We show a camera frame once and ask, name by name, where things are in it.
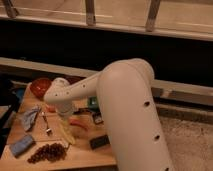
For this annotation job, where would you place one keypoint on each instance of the orange fruit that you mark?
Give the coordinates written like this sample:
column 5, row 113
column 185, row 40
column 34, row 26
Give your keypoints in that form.
column 50, row 108

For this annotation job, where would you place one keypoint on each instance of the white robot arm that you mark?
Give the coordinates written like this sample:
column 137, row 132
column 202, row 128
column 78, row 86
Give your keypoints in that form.
column 125, row 100

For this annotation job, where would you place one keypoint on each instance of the purple bowl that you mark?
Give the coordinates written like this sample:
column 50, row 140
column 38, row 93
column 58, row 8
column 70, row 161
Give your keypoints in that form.
column 73, row 80

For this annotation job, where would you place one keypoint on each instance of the black measuring cup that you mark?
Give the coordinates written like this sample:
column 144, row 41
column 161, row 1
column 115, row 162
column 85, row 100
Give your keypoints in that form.
column 97, row 118

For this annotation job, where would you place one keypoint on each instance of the blue sponge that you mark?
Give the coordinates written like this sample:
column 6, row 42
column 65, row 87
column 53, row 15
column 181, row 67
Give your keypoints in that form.
column 22, row 145

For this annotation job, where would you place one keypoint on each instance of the green plastic tray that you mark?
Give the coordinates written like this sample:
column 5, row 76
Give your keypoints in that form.
column 92, row 103

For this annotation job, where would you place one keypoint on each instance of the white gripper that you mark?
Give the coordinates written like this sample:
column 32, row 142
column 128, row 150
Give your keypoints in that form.
column 65, row 109

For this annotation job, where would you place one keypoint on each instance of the red bowl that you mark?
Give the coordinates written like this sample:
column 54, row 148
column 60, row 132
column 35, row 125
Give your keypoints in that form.
column 39, row 86

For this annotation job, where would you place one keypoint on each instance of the yellow banana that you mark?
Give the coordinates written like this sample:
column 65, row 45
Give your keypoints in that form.
column 66, row 133

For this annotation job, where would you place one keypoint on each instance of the grey cloth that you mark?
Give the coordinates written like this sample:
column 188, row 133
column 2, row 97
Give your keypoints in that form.
column 28, row 117

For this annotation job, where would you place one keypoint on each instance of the black handled knife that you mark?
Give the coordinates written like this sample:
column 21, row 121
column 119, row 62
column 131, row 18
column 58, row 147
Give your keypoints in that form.
column 84, row 111

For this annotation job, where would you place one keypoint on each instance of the black rectangular block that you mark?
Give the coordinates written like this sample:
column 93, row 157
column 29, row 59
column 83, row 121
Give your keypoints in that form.
column 99, row 141

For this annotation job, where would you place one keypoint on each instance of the metal spoon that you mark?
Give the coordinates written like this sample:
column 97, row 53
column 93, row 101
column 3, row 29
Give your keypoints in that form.
column 48, row 129

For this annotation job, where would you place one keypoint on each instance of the bunch of dark grapes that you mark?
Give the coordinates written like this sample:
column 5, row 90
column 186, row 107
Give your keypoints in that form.
column 49, row 152

